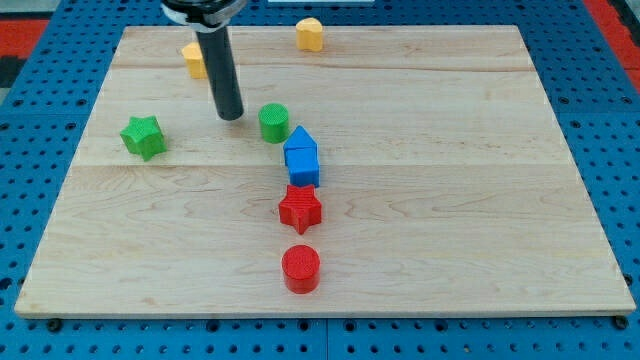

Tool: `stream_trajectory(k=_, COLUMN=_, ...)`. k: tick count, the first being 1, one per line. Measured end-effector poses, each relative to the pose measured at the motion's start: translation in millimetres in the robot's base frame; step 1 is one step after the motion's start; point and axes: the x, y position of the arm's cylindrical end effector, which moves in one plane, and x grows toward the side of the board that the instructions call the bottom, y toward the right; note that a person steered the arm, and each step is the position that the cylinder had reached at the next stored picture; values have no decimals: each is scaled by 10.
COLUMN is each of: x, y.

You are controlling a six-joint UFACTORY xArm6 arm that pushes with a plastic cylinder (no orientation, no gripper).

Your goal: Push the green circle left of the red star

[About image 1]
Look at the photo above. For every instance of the blue house-shaped block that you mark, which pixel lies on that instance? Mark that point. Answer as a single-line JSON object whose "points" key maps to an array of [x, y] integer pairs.
{"points": [[299, 139]]}

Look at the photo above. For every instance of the green cylinder block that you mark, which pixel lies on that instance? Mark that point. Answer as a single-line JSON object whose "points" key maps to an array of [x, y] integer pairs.
{"points": [[274, 122]]}

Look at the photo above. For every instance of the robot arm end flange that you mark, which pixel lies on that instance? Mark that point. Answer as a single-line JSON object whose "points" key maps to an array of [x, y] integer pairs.
{"points": [[205, 16]]}

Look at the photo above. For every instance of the wooden board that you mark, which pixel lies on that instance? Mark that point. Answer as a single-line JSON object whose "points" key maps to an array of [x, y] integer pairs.
{"points": [[446, 183]]}

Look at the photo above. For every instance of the yellow heart block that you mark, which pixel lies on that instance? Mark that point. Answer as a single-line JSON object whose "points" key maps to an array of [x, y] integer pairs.
{"points": [[309, 35]]}

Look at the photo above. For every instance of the red star block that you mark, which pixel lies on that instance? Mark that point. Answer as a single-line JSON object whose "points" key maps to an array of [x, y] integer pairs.
{"points": [[300, 208]]}

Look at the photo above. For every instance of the green star block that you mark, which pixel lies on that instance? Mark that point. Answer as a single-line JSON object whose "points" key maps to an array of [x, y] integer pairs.
{"points": [[143, 136]]}

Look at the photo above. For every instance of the blue cube block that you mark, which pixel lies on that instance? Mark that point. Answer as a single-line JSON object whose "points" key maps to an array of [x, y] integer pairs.
{"points": [[303, 167]]}

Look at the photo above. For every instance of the yellow block behind rod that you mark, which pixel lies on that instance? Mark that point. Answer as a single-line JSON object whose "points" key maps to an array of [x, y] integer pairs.
{"points": [[194, 60]]}

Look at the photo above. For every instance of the red cylinder block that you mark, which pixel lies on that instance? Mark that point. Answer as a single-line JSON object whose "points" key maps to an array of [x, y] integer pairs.
{"points": [[301, 269]]}

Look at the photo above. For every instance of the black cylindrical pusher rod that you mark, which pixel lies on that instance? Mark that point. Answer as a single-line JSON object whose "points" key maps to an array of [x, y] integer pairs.
{"points": [[219, 63]]}

